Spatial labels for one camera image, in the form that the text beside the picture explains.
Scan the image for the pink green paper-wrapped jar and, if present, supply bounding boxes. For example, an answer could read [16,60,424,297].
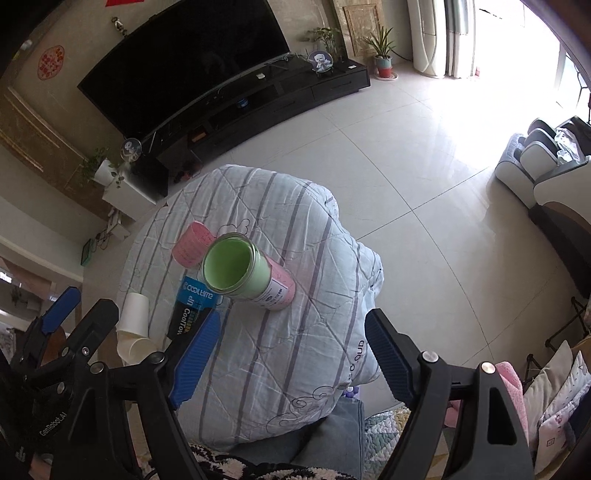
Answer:
[201,233,297,311]

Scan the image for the white paper cup lying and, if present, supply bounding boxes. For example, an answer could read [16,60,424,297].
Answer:
[116,292,149,337]

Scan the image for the black blue cooltime cup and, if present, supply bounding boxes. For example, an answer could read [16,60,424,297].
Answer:
[166,276,221,340]

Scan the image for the small pink paper-wrapped cup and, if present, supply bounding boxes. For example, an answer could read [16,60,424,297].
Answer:
[172,221,215,269]

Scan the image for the pink cloth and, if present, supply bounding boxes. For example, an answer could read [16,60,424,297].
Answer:
[495,361,529,443]

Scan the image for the white patterned pillow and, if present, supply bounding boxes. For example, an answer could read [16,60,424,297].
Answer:
[524,340,590,475]

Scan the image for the striped light quilt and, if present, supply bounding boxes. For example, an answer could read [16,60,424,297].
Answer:
[118,165,384,450]

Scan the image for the white side cabinet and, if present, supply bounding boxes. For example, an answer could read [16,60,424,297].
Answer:
[102,172,157,221]

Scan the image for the potted vine white pot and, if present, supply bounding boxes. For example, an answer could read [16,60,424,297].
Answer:
[81,147,123,187]

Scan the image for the round decorative plate left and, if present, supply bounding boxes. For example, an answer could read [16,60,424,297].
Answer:
[120,138,142,163]

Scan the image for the round decorative plate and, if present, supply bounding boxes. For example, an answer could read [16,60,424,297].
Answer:
[120,138,142,163]
[308,50,334,74]

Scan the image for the white massage chair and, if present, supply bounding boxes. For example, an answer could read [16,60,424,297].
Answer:
[495,116,590,298]

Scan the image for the black flat television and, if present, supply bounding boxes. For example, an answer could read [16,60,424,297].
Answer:
[78,0,290,139]

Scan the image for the black tv cabinet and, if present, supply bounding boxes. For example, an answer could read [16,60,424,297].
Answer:
[131,56,370,196]

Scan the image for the round decorative plate right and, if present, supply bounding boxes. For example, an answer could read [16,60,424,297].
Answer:
[308,50,334,74]

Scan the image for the potted plant red pot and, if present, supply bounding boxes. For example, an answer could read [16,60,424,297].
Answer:
[363,26,394,79]

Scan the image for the potted vine on cabinet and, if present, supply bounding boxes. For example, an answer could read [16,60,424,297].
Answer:
[305,27,342,61]

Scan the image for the white standing air conditioner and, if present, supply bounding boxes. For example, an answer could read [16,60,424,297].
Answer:
[407,0,447,78]

